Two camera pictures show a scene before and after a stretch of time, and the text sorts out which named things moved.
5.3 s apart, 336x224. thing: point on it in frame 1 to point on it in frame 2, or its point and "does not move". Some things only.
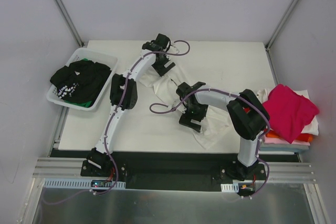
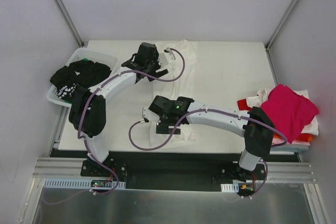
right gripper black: x=191 y=121 to x=167 y=127
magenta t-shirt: x=289 y=112 does not move
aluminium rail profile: x=304 y=172 does not move
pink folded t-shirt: x=281 y=140 does not move
